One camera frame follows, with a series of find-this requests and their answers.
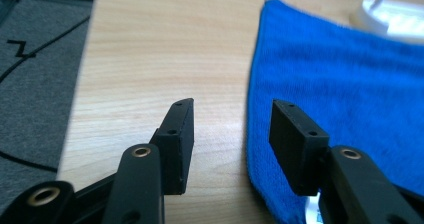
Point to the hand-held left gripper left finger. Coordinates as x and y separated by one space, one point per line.
175 150

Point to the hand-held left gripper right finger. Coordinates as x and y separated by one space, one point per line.
300 150

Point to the blue cloth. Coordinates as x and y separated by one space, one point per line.
333 70

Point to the white lamp base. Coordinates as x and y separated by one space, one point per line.
390 17

